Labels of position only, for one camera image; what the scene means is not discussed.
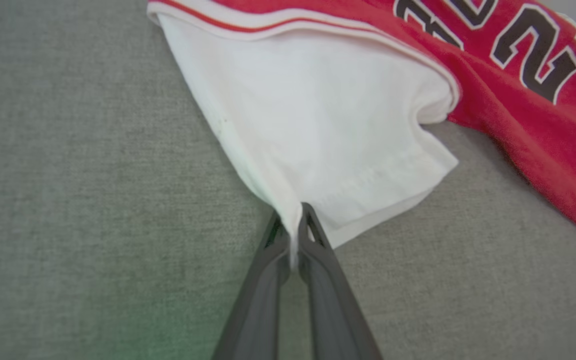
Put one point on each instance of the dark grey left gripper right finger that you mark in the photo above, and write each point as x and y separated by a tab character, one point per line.
333	310

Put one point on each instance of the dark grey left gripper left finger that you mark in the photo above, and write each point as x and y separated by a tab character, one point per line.
258	310

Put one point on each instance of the red Bulls 23 jersey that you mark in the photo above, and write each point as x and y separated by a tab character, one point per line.
318	110

